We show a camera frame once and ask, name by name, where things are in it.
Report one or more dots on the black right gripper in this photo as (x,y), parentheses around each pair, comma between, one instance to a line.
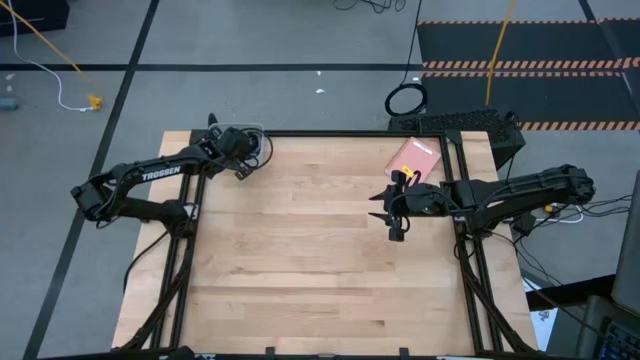
(425,201)

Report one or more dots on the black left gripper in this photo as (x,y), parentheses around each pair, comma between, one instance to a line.
(237,145)

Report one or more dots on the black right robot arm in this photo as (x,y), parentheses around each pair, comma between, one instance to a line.
(520,195)

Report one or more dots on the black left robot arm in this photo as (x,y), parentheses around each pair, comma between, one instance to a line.
(160,173)

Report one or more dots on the pink flat pad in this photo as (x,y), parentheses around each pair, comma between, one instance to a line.
(417,155)

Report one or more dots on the white paper sheet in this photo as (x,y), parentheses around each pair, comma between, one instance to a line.
(542,320)

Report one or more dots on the black hazard-striped floor mat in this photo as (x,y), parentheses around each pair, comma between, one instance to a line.
(530,47)

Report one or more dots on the small grey floor object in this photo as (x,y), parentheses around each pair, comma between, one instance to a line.
(7,104)

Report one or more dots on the black box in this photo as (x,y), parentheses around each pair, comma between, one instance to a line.
(30,15)

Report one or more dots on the grey monitor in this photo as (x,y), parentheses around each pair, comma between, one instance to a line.
(627,250)

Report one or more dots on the black keyboard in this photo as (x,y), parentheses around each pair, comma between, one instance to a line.
(620,342)

